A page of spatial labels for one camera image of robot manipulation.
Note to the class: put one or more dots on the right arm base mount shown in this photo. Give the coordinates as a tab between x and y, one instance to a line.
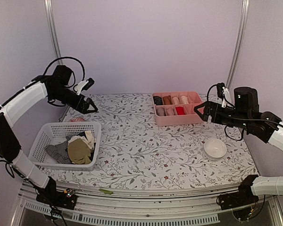
243	196

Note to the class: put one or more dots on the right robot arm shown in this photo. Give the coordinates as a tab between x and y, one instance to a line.
245	114

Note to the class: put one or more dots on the white plastic laundry basket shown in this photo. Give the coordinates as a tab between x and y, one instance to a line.
56	133

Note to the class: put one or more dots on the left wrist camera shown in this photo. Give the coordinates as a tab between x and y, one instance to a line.
83	85

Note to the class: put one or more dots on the red rolled underwear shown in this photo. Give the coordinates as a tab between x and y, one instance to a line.
180	110

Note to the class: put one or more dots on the pink divided organizer box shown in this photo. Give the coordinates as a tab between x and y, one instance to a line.
190	116

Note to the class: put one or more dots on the right aluminium frame post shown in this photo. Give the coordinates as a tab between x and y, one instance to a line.
239	41

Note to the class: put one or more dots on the aluminium front rail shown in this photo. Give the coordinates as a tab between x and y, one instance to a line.
186	207

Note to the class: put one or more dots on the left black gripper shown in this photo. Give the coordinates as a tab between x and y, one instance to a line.
82	108

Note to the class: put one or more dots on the grey pink rolled underwear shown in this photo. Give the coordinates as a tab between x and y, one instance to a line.
160	111

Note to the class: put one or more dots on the mauve rolled underwear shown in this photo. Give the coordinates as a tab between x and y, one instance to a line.
170	112

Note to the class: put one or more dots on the floral tablecloth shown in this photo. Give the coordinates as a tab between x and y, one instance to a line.
136	153

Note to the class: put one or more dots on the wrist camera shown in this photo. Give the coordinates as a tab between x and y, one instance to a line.
224	94
83	85

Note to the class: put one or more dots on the cream rolled underwear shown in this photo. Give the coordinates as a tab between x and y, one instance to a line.
184	99

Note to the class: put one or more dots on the cream underwear in basket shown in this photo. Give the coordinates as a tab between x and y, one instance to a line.
87	137

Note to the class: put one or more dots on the green tape scrap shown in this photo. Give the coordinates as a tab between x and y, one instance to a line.
105	191

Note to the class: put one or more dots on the left aluminium frame post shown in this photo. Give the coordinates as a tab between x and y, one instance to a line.
52	27

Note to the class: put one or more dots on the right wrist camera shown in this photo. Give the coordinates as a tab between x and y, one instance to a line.
224	94

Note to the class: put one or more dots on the brown rolled underwear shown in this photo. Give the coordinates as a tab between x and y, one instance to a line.
167	100

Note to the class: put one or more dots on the white bowl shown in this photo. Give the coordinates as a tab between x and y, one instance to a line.
215	149

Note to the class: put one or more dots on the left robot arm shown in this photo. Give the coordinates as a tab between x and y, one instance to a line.
51	87

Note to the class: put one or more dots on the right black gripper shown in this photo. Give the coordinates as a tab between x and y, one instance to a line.
208	111

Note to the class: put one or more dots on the black striped rolled underwear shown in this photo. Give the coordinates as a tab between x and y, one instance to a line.
158	100

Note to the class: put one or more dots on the olive green underwear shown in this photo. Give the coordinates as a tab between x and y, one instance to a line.
79	152

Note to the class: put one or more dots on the aluminium frame post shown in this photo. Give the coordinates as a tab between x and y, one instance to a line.
239	41
52	27

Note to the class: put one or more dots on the dark navy underwear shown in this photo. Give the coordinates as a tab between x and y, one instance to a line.
92	154

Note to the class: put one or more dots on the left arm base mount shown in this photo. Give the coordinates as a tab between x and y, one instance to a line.
50	195

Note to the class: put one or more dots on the grey striped underwear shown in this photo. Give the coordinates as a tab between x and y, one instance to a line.
59	152

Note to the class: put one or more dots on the pale pink rolled underwear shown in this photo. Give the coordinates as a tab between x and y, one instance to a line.
175	100

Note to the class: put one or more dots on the red white cloth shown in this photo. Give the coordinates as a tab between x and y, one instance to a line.
77	119

